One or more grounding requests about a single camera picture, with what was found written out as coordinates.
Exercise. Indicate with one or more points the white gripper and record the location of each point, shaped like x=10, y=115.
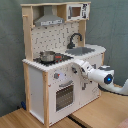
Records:
x=84, y=67

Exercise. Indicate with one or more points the small silver pot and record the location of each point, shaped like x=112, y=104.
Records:
x=47, y=56

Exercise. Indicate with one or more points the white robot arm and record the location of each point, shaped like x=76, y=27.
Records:
x=104, y=76

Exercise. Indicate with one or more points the white wooden toy kitchen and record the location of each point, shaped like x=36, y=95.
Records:
x=40, y=84

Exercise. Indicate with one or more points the right red stove knob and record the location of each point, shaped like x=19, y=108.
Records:
x=73, y=70

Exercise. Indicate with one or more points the red stove knob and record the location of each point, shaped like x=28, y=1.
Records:
x=73, y=70
x=56, y=75

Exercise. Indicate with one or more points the grey sink basin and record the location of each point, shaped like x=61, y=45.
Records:
x=79, y=51

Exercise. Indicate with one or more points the black curved faucet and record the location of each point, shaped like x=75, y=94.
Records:
x=71, y=44

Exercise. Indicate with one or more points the black stovetop with red burners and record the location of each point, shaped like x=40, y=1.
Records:
x=58, y=59

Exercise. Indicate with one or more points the left red stove knob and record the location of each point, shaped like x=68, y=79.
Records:
x=56, y=75

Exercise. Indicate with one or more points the oven door with window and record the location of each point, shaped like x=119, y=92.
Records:
x=64, y=97

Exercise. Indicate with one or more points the grey range hood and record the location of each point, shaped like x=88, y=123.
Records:
x=48, y=18

